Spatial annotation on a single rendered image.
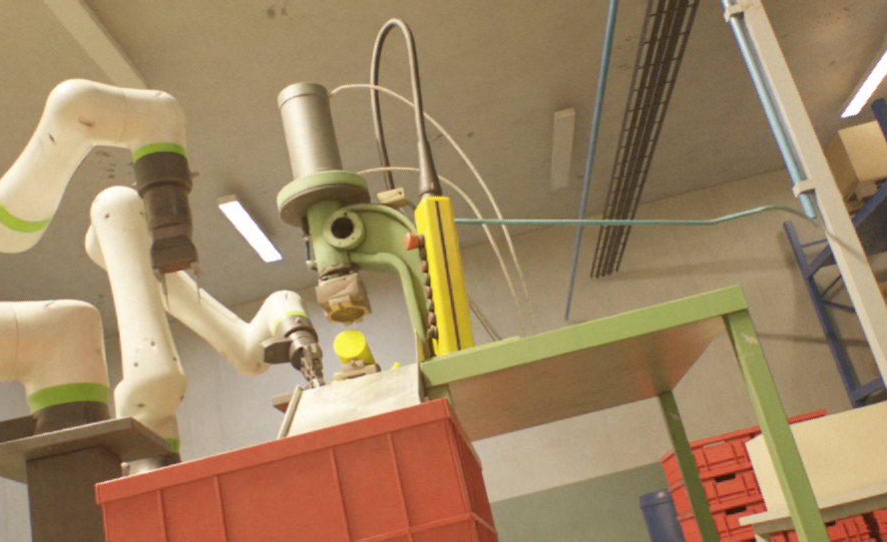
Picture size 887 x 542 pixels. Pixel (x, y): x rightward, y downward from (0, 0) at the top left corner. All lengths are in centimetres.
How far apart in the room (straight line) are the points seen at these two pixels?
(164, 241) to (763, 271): 974
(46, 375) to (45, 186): 37
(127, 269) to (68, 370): 52
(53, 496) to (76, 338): 26
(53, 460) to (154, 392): 45
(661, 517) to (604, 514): 151
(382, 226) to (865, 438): 164
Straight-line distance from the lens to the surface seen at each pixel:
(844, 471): 298
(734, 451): 499
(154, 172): 161
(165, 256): 157
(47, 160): 173
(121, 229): 210
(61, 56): 635
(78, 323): 163
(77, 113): 161
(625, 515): 1019
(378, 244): 205
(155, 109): 166
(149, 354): 200
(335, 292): 196
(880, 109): 849
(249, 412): 1072
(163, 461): 211
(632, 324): 168
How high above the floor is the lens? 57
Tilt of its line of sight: 19 degrees up
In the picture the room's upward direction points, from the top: 14 degrees counter-clockwise
